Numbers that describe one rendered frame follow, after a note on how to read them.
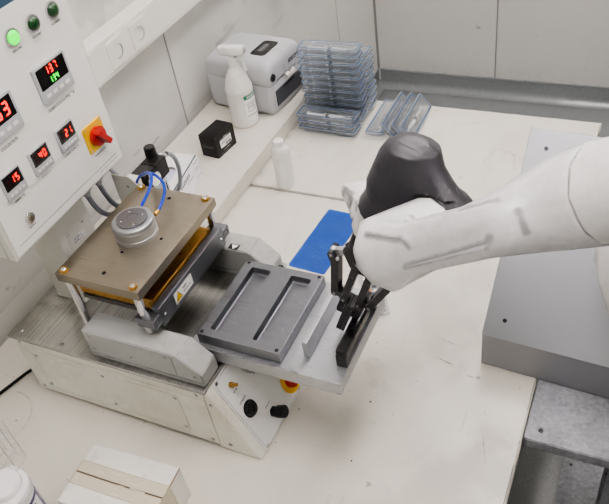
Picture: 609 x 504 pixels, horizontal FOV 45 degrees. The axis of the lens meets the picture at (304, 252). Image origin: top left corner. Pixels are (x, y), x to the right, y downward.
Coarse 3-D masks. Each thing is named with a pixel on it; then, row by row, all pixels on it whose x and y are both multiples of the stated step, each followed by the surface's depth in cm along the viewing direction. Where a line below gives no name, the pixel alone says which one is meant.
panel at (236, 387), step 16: (224, 368) 132; (240, 368) 136; (224, 384) 132; (240, 384) 135; (256, 384) 138; (272, 384) 142; (224, 400) 131; (240, 400) 134; (256, 400) 138; (272, 400) 141; (288, 400) 144; (240, 416) 134; (256, 416) 137; (272, 416) 140; (256, 432) 136; (272, 432) 139
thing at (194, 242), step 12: (204, 228) 142; (192, 240) 139; (180, 252) 137; (192, 252) 137; (180, 264) 135; (168, 276) 133; (84, 288) 135; (156, 288) 131; (108, 300) 135; (120, 300) 133; (132, 300) 131; (144, 300) 129; (156, 300) 129
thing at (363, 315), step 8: (368, 296) 129; (360, 312) 126; (368, 312) 128; (352, 320) 125; (360, 320) 125; (352, 328) 124; (360, 328) 125; (344, 336) 123; (352, 336) 123; (344, 344) 121; (352, 344) 123; (336, 352) 121; (344, 352) 120; (336, 360) 122; (344, 360) 121
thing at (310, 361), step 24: (312, 312) 133; (336, 312) 132; (312, 336) 124; (336, 336) 128; (360, 336) 127; (216, 360) 131; (240, 360) 128; (264, 360) 126; (288, 360) 126; (312, 360) 125; (312, 384) 124; (336, 384) 120
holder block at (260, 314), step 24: (264, 264) 141; (240, 288) 138; (264, 288) 136; (288, 288) 137; (312, 288) 134; (216, 312) 133; (240, 312) 134; (264, 312) 131; (288, 312) 133; (216, 336) 129; (240, 336) 128; (264, 336) 129; (288, 336) 126
